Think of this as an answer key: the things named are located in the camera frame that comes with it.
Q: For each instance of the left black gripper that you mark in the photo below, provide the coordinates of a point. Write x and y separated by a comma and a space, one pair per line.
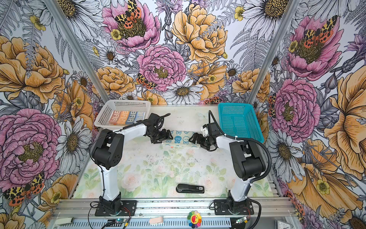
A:
164, 136

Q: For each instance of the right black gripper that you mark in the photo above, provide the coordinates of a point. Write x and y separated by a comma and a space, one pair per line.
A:
200, 136

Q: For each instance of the blue patterned towel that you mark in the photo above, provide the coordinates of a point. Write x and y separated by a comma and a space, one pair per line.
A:
180, 140

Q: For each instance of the multicolour striped letter towel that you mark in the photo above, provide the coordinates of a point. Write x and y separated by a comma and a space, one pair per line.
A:
126, 117

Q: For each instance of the white plastic basket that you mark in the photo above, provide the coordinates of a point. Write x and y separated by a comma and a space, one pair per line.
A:
102, 119

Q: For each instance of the teal plastic basket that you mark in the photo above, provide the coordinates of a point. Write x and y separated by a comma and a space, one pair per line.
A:
239, 119

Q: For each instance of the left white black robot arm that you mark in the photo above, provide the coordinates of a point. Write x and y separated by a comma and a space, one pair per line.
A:
107, 151

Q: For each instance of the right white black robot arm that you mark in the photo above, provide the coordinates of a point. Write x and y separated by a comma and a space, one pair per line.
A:
251, 161

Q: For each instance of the black stapler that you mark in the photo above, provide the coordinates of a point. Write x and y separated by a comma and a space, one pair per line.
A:
190, 189

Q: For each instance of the colourful flower toy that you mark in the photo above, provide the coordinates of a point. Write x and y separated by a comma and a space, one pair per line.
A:
194, 220

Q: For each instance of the pink eraser block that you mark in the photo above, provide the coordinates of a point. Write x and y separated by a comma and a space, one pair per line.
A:
156, 220

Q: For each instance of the aluminium front rail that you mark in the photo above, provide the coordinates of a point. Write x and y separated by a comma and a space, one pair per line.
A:
171, 207

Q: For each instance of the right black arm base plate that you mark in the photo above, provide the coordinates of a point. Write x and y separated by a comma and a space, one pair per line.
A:
228, 207

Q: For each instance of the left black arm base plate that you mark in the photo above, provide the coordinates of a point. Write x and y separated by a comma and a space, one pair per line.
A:
116, 208

